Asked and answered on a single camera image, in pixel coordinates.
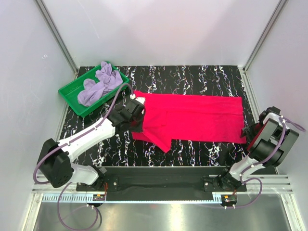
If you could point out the aluminium frame profile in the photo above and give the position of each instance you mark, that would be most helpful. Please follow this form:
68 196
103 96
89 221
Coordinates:
56 34
265 33

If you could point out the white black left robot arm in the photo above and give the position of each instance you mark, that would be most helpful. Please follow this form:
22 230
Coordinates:
56 160

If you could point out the left small circuit board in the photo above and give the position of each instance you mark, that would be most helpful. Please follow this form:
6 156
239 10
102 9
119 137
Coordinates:
99 197

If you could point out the right orange connector box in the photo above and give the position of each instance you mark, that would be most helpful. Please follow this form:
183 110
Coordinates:
229 201

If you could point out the aluminium frame profile left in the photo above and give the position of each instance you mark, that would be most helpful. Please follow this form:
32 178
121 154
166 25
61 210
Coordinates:
56 34

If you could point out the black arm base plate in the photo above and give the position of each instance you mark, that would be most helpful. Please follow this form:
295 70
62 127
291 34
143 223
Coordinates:
170 181

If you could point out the red t shirt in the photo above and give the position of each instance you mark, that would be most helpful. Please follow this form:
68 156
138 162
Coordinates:
190 118

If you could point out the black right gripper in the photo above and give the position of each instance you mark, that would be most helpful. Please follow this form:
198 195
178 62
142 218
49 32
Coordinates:
248 130

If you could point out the aluminium frame profile right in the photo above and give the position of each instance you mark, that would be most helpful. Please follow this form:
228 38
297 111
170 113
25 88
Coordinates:
265 33

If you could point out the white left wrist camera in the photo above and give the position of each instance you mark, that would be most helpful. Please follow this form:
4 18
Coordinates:
139 99

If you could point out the grey slotted cable duct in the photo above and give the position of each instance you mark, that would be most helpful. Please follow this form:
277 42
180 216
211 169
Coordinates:
113 198

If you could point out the lavender t shirt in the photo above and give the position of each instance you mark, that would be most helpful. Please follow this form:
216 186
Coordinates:
108 80

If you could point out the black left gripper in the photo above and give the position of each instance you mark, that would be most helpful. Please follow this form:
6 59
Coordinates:
139 128

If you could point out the aluminium front rail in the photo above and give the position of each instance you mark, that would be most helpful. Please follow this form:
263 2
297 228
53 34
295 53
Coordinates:
271 184

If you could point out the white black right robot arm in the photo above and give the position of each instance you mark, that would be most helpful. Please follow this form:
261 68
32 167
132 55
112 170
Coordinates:
270 140

